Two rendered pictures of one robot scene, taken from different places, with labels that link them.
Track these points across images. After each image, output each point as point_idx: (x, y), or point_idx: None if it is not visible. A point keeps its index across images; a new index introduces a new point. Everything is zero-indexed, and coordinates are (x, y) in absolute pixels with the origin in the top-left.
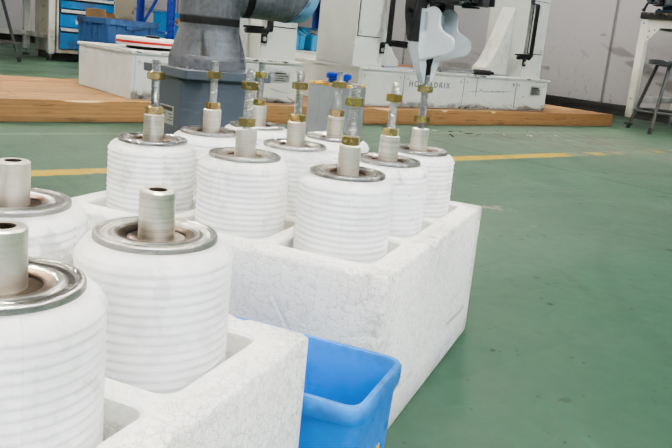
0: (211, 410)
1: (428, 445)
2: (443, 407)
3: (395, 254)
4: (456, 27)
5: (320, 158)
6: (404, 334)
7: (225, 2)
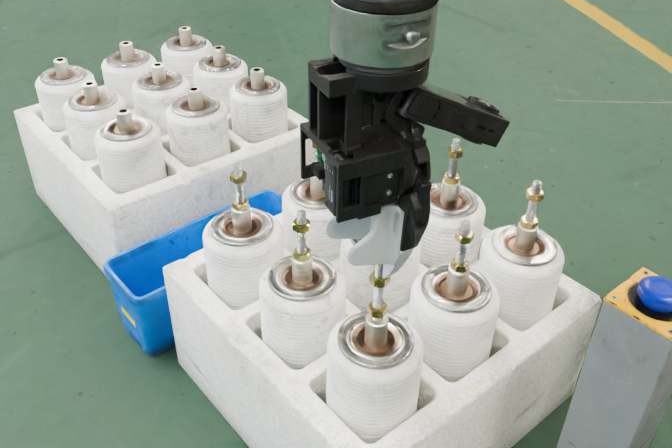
0: (73, 174)
1: (171, 406)
2: (210, 446)
3: (204, 292)
4: (371, 227)
5: (343, 247)
6: (200, 348)
7: None
